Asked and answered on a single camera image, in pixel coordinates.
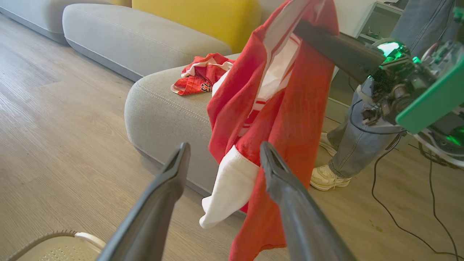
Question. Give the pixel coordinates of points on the red shirt with white sleeves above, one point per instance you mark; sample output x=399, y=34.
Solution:
x=301, y=108

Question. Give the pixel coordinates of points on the cream sneaker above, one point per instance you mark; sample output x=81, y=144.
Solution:
x=326, y=144
x=326, y=178

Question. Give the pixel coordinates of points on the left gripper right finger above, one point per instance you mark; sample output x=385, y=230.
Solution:
x=304, y=224

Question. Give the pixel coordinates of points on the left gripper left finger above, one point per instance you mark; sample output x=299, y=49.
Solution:
x=152, y=217

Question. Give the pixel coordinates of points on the person in blue jeans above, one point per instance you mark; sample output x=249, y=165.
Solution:
x=355, y=145

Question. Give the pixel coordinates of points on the cream perforated laundry basket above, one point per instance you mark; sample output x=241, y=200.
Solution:
x=58, y=250

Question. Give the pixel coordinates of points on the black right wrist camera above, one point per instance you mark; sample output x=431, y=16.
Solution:
x=389, y=50

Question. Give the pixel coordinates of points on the red shorts with number print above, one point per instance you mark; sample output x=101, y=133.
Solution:
x=195, y=82

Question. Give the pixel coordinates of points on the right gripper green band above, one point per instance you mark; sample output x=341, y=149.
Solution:
x=431, y=101

